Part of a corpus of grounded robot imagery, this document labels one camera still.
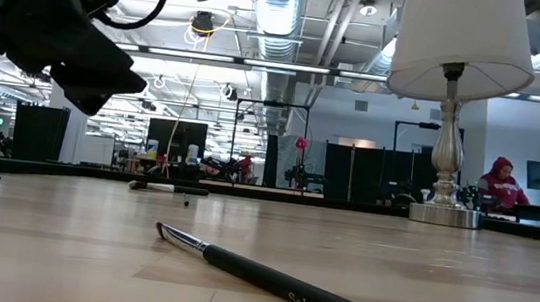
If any black and white marker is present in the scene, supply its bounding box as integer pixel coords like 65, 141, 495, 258
126, 177, 212, 199

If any long dark makeup brush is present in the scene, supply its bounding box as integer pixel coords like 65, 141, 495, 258
147, 219, 489, 302

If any black partition panel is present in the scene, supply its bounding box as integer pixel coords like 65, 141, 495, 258
10, 100, 72, 165

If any overhead light bar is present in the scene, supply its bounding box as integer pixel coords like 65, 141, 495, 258
112, 40, 391, 84

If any white wipes canister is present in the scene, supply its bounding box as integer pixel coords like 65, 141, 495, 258
144, 137, 161, 161
185, 142, 200, 166

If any black display panel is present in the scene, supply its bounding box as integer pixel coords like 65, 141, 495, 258
142, 116, 211, 181

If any black folding partition screen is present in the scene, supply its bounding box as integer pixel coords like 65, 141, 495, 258
319, 141, 445, 213

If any white shade silver table lamp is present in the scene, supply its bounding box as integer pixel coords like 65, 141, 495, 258
371, 0, 540, 235

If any person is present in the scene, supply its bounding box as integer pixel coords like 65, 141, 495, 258
474, 153, 537, 214

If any black ceiling camera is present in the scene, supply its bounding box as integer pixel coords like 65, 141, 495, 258
190, 9, 217, 36

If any black stand frame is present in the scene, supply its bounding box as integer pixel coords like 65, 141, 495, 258
225, 96, 313, 196

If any silver ceiling air duct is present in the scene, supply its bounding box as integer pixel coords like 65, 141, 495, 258
235, 0, 308, 137

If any black aluminium table frame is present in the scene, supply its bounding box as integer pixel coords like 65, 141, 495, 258
0, 155, 540, 246

